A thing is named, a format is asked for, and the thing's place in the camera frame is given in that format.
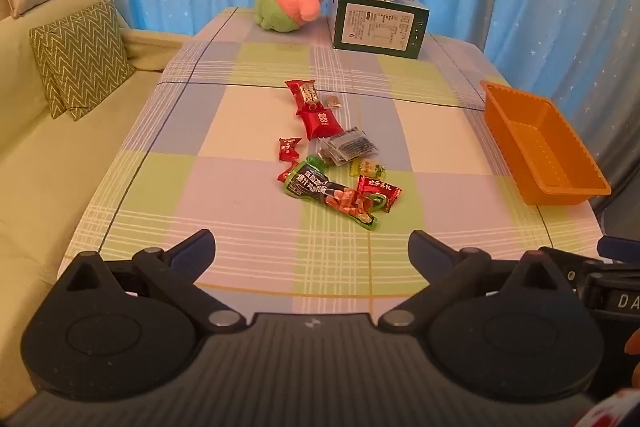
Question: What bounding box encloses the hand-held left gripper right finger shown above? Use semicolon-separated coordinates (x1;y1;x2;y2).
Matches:
377;231;573;333

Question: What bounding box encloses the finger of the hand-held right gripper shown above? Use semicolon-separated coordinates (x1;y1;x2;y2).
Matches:
596;235;640;264

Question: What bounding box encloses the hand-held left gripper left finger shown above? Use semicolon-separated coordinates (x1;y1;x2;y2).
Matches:
62;229;249;333

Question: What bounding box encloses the red foil snack packet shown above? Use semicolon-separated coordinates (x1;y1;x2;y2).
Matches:
356;175;403;212

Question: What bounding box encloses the yellow green candy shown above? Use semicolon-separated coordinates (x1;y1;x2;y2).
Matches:
350;159;388;180

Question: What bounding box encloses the long green snack packet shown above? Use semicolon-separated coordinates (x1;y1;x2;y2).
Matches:
284;161;379;230

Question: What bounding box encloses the orange plastic basket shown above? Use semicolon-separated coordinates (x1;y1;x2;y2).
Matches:
480;80;612;206

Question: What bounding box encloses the clear packet dark print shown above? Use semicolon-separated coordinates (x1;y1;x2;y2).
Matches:
317;127;378;168

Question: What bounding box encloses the small red candy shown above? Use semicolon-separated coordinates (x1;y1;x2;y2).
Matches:
278;137;303;162

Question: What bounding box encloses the red pillow candy box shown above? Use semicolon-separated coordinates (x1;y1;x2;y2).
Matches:
298;107;344;141

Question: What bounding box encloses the red snack packet nut window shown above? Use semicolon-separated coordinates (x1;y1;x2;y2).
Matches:
284;79;323;112

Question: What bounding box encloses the person's right hand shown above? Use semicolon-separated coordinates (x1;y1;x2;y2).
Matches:
624;328;640;389

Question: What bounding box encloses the red white printed clothing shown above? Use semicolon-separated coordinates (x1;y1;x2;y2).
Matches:
592;388;640;427

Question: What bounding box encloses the plaid tablecloth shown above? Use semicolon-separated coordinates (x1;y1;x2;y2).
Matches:
57;7;607;323

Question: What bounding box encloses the pale green sofa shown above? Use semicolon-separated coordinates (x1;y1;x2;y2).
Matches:
0;0;196;408

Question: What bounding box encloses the green zigzag pillow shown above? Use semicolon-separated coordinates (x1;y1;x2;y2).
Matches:
42;72;69;119
29;1;136;122

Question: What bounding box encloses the green printed carton box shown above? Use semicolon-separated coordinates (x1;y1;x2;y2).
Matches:
326;0;431;58

